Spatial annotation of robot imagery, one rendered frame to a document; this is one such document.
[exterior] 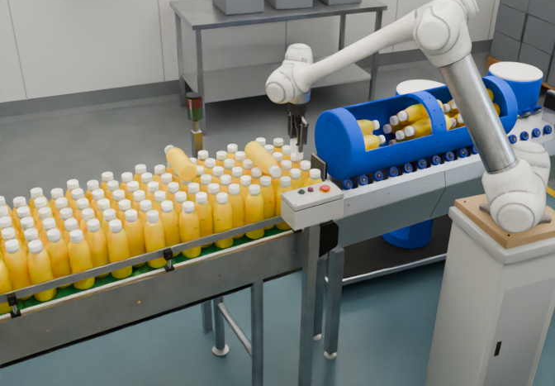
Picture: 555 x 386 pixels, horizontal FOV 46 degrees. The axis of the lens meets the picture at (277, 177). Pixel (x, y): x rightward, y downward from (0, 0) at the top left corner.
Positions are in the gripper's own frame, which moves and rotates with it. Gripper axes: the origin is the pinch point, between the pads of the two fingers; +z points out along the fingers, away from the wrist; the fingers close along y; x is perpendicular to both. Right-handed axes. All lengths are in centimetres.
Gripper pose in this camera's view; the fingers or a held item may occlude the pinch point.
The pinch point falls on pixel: (296, 149)
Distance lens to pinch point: 252.0
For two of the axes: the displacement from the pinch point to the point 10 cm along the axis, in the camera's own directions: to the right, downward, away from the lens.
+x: -8.9, 2.2, -4.0
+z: -0.1, 8.7, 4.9
